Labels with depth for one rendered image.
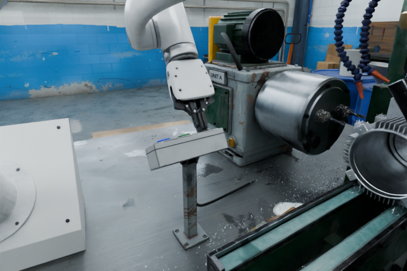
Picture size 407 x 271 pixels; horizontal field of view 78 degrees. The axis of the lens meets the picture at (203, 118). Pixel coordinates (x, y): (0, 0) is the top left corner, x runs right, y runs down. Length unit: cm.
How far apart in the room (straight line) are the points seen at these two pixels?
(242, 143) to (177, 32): 49
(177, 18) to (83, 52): 523
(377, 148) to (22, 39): 570
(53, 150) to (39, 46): 517
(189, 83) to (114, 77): 536
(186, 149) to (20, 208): 39
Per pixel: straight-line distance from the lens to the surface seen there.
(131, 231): 75
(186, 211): 65
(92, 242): 75
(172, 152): 52
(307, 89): 78
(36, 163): 75
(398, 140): 89
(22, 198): 72
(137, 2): 57
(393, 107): 75
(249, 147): 98
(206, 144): 56
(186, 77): 60
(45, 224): 71
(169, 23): 64
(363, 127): 69
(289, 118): 78
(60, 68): 588
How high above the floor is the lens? 130
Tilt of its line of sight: 20 degrees down
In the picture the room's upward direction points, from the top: straight up
